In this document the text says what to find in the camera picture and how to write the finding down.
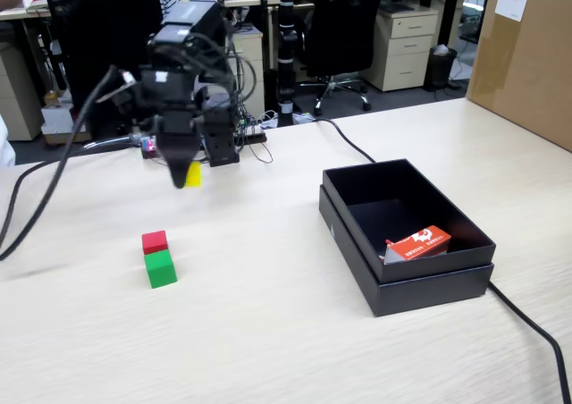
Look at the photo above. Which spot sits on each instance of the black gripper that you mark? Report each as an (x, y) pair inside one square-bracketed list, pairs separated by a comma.
[(167, 95)]

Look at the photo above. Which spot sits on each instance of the yellow wooden cube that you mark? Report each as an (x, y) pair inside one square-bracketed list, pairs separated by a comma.
[(195, 175)]

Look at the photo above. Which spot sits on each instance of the red wooden cube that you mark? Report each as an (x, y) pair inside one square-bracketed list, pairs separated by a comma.
[(154, 242)]

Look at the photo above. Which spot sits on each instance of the green wooden cube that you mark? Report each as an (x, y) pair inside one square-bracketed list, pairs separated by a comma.
[(160, 270)]

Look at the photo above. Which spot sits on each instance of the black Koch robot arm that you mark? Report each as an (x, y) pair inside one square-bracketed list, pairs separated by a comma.
[(196, 24)]

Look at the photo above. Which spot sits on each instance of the black box lid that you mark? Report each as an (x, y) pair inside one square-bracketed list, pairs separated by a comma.
[(420, 294)]

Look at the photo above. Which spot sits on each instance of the black cardboard box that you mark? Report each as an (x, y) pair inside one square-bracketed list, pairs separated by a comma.
[(451, 238)]

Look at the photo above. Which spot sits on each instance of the large brown cardboard box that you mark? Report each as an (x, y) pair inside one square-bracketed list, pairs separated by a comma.
[(523, 60)]

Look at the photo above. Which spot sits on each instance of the circuit board red LED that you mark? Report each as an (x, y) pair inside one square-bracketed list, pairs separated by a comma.
[(149, 147)]

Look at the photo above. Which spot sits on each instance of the stacked white boxes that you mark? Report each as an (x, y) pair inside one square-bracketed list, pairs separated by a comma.
[(56, 120)]

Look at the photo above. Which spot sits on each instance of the black high-back office chair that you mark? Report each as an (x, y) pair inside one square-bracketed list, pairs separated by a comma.
[(98, 33)]

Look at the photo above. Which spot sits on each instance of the black pole white bands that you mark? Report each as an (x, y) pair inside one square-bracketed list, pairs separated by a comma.
[(286, 46)]

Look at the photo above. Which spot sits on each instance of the beige low cabinet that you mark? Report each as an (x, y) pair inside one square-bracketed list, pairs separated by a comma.
[(18, 95)]

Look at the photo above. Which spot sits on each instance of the white garment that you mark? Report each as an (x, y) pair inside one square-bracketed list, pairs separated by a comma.
[(4, 145)]

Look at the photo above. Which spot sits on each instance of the black mesh office chair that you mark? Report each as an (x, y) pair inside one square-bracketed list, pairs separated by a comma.
[(344, 24)]

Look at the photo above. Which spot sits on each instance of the beige office desk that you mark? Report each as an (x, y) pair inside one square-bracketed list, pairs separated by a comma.
[(18, 14)]

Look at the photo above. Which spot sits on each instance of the orange paper carton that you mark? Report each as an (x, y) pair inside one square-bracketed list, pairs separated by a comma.
[(420, 245)]

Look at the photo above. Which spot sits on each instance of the black trash bin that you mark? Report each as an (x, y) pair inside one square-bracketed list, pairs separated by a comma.
[(440, 66)]

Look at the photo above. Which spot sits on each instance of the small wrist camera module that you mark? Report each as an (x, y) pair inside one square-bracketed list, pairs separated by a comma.
[(123, 91)]

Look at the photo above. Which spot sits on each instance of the beige drawer pedestal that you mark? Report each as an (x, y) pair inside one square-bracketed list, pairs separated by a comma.
[(250, 51), (404, 51)]

